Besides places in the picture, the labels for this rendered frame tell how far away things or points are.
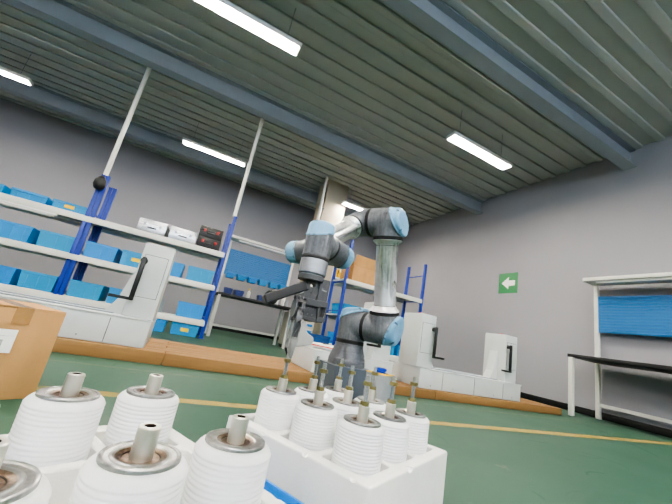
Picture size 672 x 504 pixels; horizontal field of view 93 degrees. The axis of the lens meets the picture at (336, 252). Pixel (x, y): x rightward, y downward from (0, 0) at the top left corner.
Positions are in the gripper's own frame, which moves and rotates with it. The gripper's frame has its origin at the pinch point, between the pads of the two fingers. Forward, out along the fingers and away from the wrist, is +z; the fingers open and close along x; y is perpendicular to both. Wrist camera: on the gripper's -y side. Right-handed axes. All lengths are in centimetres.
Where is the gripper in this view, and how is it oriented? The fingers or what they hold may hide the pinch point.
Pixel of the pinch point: (287, 351)
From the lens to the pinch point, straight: 85.4
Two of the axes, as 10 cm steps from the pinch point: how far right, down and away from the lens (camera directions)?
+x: -3.1, 1.8, 9.3
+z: -1.9, 9.5, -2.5
